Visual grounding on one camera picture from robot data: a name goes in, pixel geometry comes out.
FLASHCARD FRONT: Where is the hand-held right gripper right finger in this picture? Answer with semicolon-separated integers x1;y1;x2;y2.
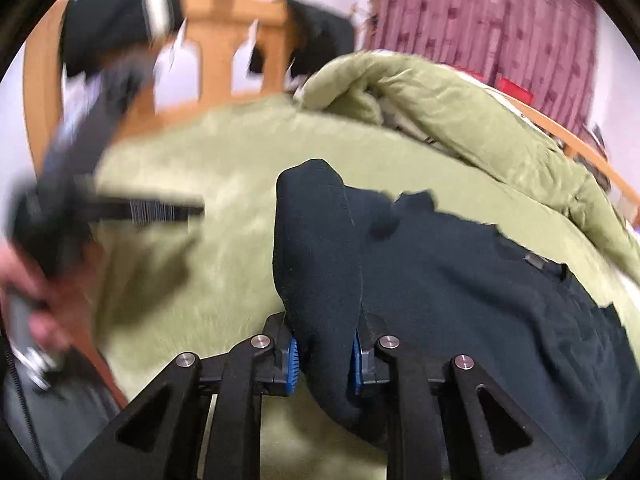
350;312;583;480

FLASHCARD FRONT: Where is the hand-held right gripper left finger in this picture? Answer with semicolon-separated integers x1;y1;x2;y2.
62;312;301;480

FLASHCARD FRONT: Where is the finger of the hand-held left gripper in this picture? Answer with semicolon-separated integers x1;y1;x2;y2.
95;196;206;226

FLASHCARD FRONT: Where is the dark navy printed shirt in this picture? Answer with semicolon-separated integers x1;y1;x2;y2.
272;158;633;480

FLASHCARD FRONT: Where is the person's left hand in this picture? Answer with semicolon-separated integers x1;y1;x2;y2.
0;245;108;361

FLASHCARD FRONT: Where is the black cloth with white label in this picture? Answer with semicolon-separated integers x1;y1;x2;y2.
59;0;186;78

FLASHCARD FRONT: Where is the green quilt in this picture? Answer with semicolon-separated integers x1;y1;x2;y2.
300;50;640;291

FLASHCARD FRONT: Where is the red box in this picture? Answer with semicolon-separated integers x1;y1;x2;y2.
495;77;533;106

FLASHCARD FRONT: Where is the maroon striped curtain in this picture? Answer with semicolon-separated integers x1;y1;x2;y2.
367;0;598;136

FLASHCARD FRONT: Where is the wooden bed frame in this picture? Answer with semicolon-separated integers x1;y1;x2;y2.
22;0;640;226

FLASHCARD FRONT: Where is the black cable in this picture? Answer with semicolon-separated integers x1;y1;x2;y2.
2;350;43;478

